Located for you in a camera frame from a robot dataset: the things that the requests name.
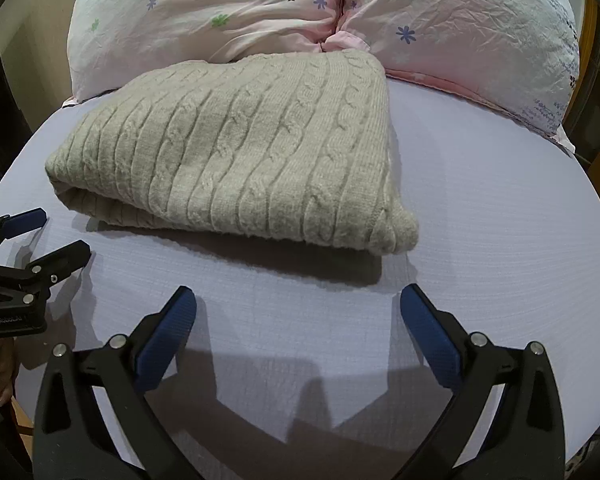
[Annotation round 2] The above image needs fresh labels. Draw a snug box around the dark furniture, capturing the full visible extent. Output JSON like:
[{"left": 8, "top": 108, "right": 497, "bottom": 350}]
[{"left": 0, "top": 25, "right": 34, "bottom": 181}]

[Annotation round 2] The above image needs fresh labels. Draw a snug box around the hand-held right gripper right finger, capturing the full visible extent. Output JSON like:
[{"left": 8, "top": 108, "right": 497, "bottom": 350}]
[{"left": 394, "top": 283, "right": 567, "bottom": 480}]

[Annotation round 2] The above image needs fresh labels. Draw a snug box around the pink pillow with tree print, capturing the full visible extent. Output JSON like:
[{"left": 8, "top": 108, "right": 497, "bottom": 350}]
[{"left": 66, "top": 0, "right": 349, "bottom": 104}]

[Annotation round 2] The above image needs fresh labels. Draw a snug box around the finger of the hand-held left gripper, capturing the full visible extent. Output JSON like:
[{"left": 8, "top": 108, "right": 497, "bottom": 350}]
[
  {"left": 0, "top": 239, "right": 92, "bottom": 307},
  {"left": 0, "top": 208, "right": 48, "bottom": 262}
]

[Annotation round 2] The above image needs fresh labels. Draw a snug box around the wooden bed frame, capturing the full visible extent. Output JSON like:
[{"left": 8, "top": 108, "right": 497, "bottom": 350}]
[{"left": 561, "top": 0, "right": 600, "bottom": 172}]

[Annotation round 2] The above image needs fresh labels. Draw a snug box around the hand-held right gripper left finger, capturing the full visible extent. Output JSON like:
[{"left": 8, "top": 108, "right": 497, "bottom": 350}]
[{"left": 31, "top": 285, "right": 199, "bottom": 480}]

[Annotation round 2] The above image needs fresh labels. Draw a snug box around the beige cable knit sweater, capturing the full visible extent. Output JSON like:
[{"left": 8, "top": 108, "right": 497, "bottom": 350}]
[{"left": 45, "top": 49, "right": 421, "bottom": 256}]

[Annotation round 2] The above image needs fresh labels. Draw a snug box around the pink floral pillow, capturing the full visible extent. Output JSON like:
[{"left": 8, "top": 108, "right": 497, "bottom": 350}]
[{"left": 330, "top": 0, "right": 581, "bottom": 154}]

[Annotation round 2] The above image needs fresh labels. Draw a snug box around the person's left hand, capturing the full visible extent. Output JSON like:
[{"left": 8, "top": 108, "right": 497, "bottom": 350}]
[{"left": 0, "top": 339, "right": 19, "bottom": 407}]

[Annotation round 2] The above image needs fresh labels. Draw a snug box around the lavender bed sheet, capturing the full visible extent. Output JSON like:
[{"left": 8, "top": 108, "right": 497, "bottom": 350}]
[{"left": 0, "top": 80, "right": 600, "bottom": 480}]

